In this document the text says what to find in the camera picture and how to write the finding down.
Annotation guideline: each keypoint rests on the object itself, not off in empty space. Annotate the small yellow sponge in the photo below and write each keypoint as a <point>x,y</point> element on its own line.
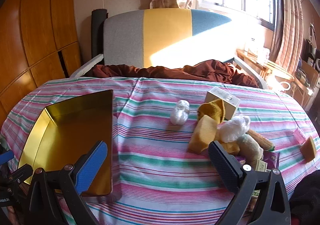
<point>308,149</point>

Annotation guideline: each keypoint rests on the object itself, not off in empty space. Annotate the white boxes on table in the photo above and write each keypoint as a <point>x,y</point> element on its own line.
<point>257,51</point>

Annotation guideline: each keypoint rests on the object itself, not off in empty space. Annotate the mustard yellow sock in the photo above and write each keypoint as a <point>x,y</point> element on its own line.
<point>212,112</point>
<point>230,148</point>

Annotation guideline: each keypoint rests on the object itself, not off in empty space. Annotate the wooden bedside table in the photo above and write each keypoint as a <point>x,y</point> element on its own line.
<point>270,65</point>

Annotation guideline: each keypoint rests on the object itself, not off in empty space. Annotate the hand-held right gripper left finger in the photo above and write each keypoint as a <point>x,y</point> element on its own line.
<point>92,165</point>

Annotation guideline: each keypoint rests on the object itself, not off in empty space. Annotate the cluttered wooden shelf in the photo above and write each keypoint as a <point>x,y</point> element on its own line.
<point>308,65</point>

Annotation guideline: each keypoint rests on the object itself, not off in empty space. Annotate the wooden wardrobe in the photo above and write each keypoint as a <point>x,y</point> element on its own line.
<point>37,27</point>

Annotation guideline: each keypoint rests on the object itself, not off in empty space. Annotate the small green print box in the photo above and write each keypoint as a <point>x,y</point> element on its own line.
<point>260,165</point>

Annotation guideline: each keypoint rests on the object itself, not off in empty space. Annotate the striped bed sheet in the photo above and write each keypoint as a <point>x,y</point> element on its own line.
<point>155,165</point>

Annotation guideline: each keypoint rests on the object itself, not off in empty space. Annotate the beige cardboard box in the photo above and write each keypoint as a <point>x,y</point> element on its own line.
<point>230,105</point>

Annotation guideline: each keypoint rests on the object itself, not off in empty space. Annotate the white bed side rail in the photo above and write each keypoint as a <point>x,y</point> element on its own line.
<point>85,66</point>

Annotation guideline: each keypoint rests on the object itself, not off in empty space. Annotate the brown blanket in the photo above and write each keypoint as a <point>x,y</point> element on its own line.
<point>212,70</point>

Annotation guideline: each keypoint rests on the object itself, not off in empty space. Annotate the beige sock with blue cuff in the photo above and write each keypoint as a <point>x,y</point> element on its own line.
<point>250,147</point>

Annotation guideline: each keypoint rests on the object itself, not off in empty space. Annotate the small clear plastic bag ball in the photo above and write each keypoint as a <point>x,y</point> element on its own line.
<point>178,112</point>

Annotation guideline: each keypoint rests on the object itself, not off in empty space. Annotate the purple snack packet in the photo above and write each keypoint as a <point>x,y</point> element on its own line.
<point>272,158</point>

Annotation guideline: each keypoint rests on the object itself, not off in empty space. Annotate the small pink packet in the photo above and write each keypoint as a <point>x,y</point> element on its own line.
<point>298,135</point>

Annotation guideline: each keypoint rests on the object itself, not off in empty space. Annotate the gold and maroon tin box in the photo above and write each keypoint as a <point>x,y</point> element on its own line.
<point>62,127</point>

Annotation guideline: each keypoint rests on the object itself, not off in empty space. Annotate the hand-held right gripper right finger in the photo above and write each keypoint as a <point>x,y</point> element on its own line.
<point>225,165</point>

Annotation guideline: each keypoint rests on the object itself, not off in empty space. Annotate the large clear plastic bag ball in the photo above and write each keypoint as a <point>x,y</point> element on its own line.
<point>235,130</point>

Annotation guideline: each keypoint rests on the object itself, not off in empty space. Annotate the clear cracker packet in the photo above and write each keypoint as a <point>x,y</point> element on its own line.
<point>262,140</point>

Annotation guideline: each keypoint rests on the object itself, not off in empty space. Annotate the grey bed frame rail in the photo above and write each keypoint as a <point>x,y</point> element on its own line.
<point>250,70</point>

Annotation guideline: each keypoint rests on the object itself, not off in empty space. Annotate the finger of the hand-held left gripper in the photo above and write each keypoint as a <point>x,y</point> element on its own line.
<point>17,175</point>
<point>5,157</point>

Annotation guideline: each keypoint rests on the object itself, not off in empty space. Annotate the person's dark jacket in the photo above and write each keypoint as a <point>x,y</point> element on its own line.
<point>306,200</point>

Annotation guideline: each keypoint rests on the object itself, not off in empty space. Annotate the large yellow sponge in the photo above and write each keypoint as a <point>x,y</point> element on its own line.
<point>202,137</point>

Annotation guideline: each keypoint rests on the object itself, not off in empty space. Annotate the grey yellow blue headboard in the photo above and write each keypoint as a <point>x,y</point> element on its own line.
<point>165,37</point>

